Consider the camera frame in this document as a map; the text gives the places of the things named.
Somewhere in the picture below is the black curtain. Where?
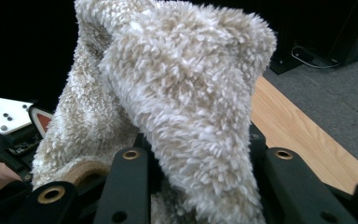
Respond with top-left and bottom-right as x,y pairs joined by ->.
0,0 -> 343,110

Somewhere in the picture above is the black metal stand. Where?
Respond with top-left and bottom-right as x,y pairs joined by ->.
268,46 -> 313,76

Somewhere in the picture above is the dark cabinet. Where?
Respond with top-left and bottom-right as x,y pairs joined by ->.
330,0 -> 358,64

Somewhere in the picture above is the beige fluffy cloth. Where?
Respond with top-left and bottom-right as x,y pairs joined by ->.
31,0 -> 278,224

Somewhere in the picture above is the grey floor cable loop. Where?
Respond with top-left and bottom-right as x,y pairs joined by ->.
291,45 -> 341,70

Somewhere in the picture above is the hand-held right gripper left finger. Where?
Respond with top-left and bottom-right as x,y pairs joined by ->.
132,132 -> 164,195

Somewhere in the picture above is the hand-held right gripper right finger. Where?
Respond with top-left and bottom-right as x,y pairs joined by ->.
248,122 -> 273,188

